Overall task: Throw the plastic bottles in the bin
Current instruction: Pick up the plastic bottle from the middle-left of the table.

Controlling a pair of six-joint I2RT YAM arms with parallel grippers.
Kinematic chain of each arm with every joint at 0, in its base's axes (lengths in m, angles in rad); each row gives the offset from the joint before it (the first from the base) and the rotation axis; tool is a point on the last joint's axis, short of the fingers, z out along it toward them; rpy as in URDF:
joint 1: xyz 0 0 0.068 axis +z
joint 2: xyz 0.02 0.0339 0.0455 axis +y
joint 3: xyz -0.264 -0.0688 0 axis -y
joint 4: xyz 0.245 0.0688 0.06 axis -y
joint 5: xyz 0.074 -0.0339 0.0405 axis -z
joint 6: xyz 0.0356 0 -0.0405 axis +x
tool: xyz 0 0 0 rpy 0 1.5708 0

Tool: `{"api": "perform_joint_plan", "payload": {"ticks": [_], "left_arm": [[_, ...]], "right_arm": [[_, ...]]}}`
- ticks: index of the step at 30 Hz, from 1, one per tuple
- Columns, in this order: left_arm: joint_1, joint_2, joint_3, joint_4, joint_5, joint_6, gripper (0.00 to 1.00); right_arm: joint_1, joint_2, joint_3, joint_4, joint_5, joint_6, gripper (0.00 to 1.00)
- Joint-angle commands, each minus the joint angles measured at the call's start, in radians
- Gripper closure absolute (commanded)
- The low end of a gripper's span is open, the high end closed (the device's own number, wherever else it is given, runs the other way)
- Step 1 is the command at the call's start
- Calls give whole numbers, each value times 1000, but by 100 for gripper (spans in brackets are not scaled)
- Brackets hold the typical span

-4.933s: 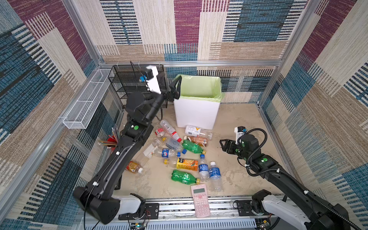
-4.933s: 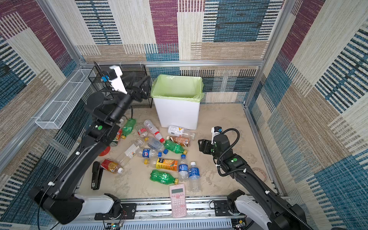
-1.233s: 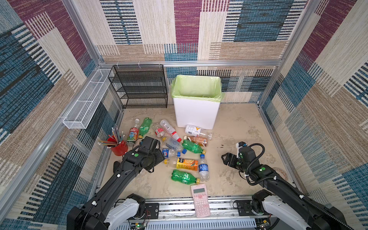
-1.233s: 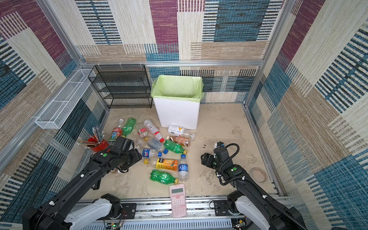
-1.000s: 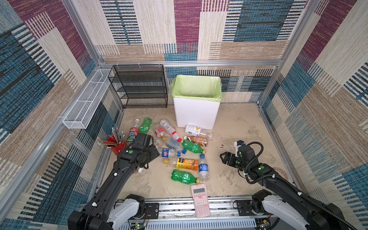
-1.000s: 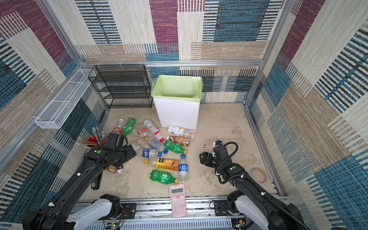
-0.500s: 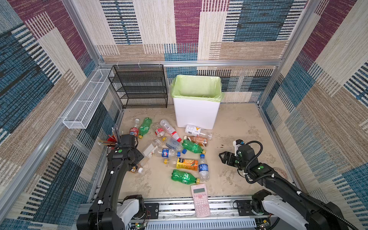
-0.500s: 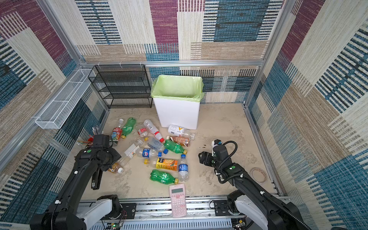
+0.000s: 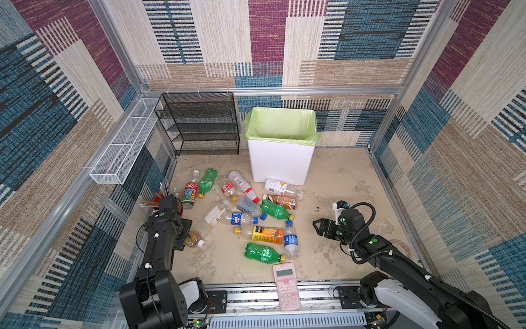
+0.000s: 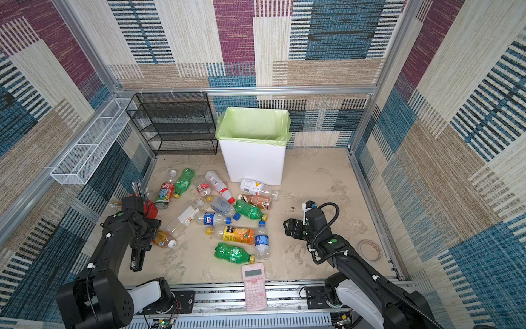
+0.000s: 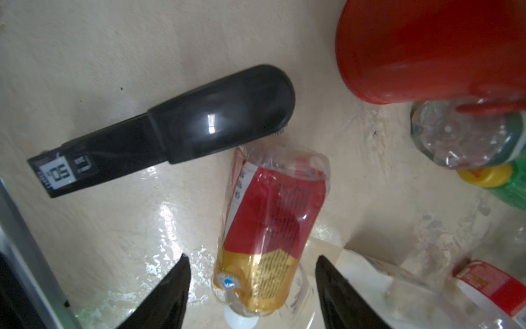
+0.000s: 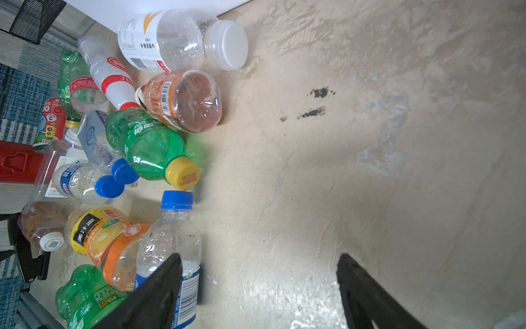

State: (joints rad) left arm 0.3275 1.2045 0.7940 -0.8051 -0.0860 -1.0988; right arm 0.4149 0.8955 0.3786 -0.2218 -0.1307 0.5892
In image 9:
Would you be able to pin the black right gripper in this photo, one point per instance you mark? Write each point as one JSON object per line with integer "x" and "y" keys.
{"x": 329, "y": 229}

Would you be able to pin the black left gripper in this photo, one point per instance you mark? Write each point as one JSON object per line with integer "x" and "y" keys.
{"x": 179, "y": 242}

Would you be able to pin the amber bottle white cap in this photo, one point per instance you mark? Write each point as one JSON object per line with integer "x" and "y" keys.
{"x": 194, "y": 240}

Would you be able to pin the blue label water bottle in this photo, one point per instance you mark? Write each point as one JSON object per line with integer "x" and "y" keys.
{"x": 291, "y": 242}

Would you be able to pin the clear square white label bottle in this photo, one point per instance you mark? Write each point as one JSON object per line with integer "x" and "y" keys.
{"x": 212, "y": 217}

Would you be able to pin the orange juice bottle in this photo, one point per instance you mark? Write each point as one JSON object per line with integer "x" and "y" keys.
{"x": 260, "y": 234}

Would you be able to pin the white yellow label bottle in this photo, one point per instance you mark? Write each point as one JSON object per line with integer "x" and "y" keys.
{"x": 278, "y": 187}

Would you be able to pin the green bottle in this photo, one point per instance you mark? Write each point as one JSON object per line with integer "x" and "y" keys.
{"x": 207, "y": 182}
{"x": 275, "y": 210}
{"x": 263, "y": 254}

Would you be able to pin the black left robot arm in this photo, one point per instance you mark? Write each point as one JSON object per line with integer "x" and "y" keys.
{"x": 153, "y": 299}

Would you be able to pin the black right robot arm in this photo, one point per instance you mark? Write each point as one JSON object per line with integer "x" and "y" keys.
{"x": 398, "y": 282}

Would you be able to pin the white bin with green liner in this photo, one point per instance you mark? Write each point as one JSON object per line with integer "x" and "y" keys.
{"x": 281, "y": 143}

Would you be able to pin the brown tea bottle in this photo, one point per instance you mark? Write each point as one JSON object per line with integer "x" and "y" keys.
{"x": 287, "y": 202}

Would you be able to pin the red pencil cup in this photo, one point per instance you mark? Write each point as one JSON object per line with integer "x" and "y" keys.
{"x": 164, "y": 191}

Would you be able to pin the qoo red label bottle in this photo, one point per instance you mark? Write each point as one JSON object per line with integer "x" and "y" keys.
{"x": 190, "y": 191}

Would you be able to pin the pepsi label clear bottle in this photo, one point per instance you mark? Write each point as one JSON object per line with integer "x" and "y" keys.
{"x": 241, "y": 219}

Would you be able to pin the pink calculator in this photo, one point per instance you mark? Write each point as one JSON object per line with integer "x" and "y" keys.
{"x": 287, "y": 289}

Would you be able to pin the tape roll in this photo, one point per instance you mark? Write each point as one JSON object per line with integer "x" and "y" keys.
{"x": 402, "y": 247}

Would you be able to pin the small red label bottle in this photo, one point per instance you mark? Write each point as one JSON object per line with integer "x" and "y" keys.
{"x": 228, "y": 189}

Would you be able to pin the light blue label bottle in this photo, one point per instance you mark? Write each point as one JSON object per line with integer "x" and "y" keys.
{"x": 245, "y": 205}

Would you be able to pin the clear bottle red cap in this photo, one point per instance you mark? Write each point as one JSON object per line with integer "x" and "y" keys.
{"x": 244, "y": 186}

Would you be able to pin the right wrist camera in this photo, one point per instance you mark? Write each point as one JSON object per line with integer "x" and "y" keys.
{"x": 338, "y": 208}

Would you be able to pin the white wire wall basket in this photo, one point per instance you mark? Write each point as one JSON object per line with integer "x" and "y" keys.
{"x": 119, "y": 157}

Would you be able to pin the black wire mesh shelf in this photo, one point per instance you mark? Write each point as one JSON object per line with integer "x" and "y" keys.
{"x": 200, "y": 123}

